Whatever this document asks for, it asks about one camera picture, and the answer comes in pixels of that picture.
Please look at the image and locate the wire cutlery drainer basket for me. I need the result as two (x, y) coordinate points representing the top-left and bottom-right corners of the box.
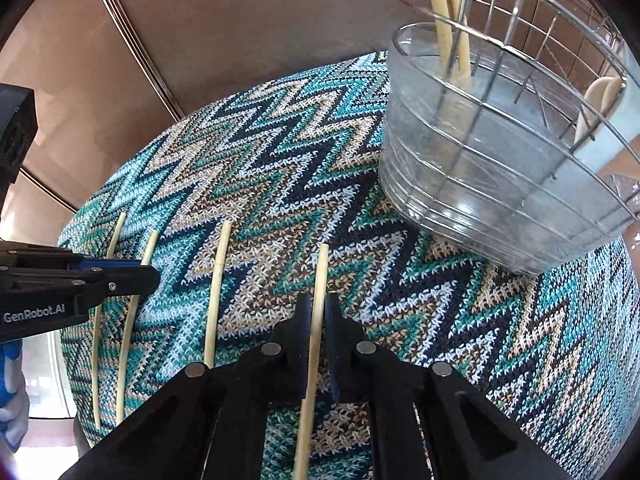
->
(377, 0), (640, 276)

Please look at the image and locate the row of bamboo chopsticks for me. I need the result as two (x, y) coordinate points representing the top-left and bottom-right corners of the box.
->
(91, 212), (233, 431)

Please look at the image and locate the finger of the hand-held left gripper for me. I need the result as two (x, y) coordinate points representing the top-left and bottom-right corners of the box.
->
(70, 264), (162, 311)
(0, 240), (146, 275)

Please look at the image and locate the cream plastic spoon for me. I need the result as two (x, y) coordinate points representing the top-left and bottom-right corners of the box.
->
(574, 76), (618, 146)

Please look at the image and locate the person's left hand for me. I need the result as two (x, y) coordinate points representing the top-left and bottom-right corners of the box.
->
(0, 340), (27, 453)

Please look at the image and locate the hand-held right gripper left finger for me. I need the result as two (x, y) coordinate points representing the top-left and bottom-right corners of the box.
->
(60, 292), (313, 480)

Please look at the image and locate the zigzag knitted mat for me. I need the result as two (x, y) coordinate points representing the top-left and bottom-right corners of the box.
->
(57, 52), (640, 480)

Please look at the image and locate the pale bamboo chopstick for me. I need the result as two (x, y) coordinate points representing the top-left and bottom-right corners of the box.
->
(292, 243), (331, 480)
(442, 0), (474, 131)
(420, 0), (453, 126)

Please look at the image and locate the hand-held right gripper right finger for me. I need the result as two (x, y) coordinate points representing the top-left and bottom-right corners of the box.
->
(324, 292), (571, 480)

